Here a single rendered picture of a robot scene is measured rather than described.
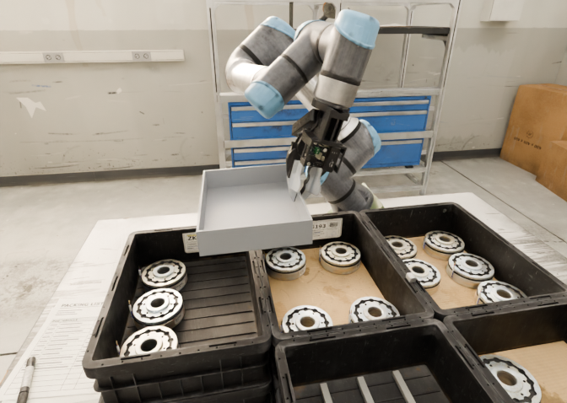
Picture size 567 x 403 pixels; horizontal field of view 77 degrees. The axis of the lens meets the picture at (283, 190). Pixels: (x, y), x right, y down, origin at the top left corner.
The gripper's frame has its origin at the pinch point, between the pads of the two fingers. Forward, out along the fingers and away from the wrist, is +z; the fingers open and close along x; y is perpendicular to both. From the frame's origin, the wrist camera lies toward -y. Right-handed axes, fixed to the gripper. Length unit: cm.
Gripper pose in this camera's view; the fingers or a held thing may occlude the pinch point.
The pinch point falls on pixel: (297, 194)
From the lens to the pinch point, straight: 75.3
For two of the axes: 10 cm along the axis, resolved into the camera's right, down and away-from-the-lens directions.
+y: 2.2, 4.3, -8.8
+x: 9.4, 1.6, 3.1
